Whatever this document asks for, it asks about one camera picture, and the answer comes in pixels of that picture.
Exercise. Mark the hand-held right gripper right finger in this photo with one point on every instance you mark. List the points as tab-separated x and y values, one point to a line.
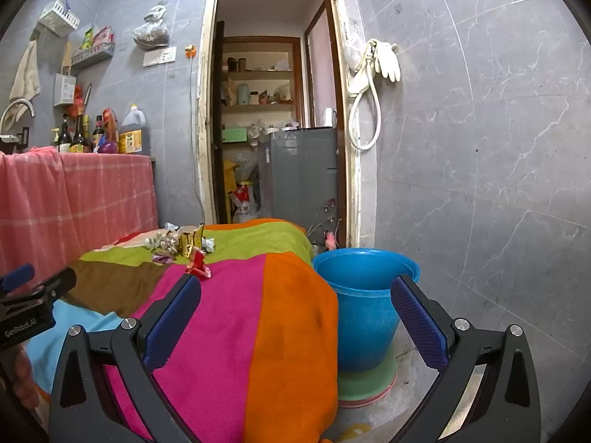
420	323

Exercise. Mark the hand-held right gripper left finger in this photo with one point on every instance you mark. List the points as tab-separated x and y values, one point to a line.
173	323

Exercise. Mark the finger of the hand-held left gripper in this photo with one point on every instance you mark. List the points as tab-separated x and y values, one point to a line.
51	286
18	276

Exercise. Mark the blue plastic bucket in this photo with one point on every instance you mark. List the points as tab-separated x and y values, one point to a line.
364	323

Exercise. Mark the red candy wrapper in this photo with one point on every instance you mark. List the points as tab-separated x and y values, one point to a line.
197	265

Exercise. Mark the gold snack wrapper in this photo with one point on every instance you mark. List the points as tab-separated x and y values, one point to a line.
190	241

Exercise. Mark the small white wrapper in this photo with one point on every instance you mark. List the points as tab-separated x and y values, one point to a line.
208	244

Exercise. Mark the person's left hand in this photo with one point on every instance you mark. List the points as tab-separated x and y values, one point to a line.
24	376

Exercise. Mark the multicoloured towel blanket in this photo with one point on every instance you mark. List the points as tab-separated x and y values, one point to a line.
258	323

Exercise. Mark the pink plastic basin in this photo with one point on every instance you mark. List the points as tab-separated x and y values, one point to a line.
369	403

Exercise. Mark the pink checked cloth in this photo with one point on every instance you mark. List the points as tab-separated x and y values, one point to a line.
92	194

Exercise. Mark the red and white bag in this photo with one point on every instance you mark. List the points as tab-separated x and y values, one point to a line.
244	205

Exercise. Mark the purple net bag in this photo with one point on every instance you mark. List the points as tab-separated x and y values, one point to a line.
109	147

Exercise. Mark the yellow bag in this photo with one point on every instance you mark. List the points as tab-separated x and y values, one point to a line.
229	180

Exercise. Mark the metal faucet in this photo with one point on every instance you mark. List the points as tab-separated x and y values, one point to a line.
18	102

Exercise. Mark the crumpled clear plastic bag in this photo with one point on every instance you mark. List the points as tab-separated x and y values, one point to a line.
244	164

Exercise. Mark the large cooking oil jug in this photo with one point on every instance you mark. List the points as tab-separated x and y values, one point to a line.
134	131

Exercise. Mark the grey washing machine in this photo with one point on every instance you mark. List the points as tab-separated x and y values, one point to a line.
300	180

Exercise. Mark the green box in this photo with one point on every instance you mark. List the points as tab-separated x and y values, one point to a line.
234	135

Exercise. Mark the beige hanging towel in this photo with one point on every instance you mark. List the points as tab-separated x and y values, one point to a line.
25	78

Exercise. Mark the dark wooden door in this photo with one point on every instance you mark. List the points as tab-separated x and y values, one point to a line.
217	124

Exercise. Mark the white roll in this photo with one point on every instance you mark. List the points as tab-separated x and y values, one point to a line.
328	117

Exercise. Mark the pale green jar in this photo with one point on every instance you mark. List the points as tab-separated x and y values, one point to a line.
243	95

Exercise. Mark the white plastic basket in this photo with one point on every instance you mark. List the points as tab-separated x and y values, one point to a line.
57	18

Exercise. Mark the wooden shelf unit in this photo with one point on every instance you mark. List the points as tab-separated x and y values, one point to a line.
258	74

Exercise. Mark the white rubber gloves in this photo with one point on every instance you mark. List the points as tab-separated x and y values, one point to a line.
388	60

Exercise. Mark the hanging clear plastic bag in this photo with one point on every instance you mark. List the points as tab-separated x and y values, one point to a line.
150	32

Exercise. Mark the white wall holder box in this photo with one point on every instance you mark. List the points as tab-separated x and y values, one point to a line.
64	90

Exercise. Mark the wooden door frame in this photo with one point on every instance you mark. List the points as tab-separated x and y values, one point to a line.
205	101

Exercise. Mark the grey wall shelf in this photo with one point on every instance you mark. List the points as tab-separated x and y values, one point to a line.
92	57

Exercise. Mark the white wall socket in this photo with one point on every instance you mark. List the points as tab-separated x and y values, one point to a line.
159	57

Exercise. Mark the orange wall hook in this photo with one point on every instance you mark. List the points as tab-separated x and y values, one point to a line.
190	50

